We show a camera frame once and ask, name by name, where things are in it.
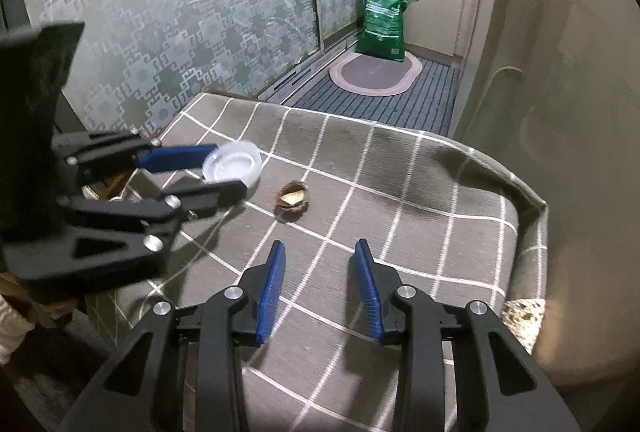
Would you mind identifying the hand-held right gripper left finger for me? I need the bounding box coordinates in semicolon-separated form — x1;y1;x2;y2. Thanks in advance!
57;239;288;432

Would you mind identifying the cream tall side cabinet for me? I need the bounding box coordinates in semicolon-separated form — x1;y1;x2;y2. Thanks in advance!
452;0;503;73

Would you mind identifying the white plastic jar lid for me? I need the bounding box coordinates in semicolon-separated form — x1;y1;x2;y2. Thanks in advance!
202;141;263;187

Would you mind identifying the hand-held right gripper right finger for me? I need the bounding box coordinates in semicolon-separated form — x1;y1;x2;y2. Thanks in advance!
352;237;583;432

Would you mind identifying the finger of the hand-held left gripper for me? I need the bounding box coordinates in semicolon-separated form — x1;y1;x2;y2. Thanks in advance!
2;179;249;284
51;129;220;184

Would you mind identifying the striped blue floor mat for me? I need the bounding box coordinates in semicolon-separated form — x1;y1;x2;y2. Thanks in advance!
260;47;458;138

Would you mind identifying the metal door track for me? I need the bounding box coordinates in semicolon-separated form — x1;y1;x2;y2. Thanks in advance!
260;38;362;104

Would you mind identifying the green rice bag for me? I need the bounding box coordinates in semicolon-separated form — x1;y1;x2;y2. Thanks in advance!
355;0;420;62

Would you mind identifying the brown walnut shell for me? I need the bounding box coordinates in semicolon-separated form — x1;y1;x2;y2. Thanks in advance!
274;181;310;213

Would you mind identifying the oval purple floor mat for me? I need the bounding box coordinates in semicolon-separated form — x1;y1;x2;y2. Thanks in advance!
329;52;421;99

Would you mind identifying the grey checked tablecloth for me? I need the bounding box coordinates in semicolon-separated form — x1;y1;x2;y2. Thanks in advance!
85;91;550;432

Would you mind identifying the white refrigerator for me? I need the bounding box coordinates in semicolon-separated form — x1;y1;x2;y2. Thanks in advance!
450;0;640;388

